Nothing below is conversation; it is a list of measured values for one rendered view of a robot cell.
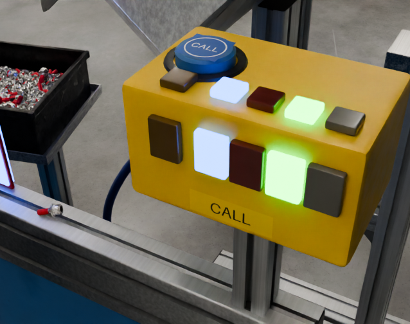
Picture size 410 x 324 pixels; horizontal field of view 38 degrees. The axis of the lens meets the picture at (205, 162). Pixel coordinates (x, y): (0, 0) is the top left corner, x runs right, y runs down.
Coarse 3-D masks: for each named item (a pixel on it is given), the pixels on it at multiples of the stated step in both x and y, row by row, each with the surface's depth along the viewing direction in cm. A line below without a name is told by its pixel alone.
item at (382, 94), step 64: (256, 64) 39; (320, 64) 39; (128, 128) 39; (192, 128) 37; (256, 128) 34; (320, 128) 33; (384, 128) 34; (192, 192) 40; (256, 192) 37; (320, 256) 37
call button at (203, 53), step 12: (204, 36) 40; (216, 36) 40; (180, 48) 39; (192, 48) 39; (204, 48) 39; (216, 48) 39; (228, 48) 39; (180, 60) 38; (192, 60) 38; (204, 60) 38; (216, 60) 38; (228, 60) 38; (204, 72) 38; (216, 72) 38
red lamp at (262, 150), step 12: (240, 144) 35; (252, 144) 35; (240, 156) 35; (252, 156) 35; (264, 156) 34; (240, 168) 36; (252, 168) 35; (264, 168) 35; (240, 180) 36; (252, 180) 36; (264, 180) 36
